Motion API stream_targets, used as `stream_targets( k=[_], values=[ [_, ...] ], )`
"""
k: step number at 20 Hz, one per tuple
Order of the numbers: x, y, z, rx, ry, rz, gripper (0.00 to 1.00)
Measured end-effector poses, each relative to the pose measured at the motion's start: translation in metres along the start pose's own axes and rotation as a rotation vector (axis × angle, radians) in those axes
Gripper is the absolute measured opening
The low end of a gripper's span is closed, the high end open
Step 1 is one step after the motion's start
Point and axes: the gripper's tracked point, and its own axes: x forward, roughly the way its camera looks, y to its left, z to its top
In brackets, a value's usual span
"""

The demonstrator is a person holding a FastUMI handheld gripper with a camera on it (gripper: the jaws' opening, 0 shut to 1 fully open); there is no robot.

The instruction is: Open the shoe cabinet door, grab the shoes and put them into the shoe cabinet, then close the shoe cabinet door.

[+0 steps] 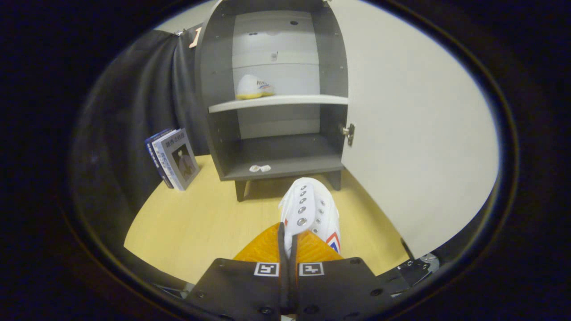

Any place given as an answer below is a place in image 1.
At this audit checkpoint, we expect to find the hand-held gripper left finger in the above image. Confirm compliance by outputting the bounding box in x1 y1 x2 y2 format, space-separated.
185 222 290 321

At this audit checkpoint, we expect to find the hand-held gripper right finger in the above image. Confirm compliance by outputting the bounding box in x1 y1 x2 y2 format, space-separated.
289 230 395 321

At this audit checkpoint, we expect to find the white lace-up shoe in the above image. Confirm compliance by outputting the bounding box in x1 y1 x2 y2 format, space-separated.
278 177 341 259

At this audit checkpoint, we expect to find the white shoe with yellow sole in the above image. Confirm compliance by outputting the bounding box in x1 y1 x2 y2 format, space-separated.
236 74 274 100

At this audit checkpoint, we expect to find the beige shoe cabinet door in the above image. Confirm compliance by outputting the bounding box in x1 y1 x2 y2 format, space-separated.
330 0 499 259

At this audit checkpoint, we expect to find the white cabinet shelf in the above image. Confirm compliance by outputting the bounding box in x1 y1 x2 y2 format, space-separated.
208 95 349 113

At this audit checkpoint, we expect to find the grey cover book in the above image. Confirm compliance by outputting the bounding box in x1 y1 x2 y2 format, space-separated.
164 128 200 191

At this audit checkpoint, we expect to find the white and blue book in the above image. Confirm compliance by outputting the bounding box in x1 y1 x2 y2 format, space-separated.
152 132 183 191

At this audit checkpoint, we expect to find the dark metal bracket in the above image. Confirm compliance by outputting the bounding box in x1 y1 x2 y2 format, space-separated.
395 254 440 295

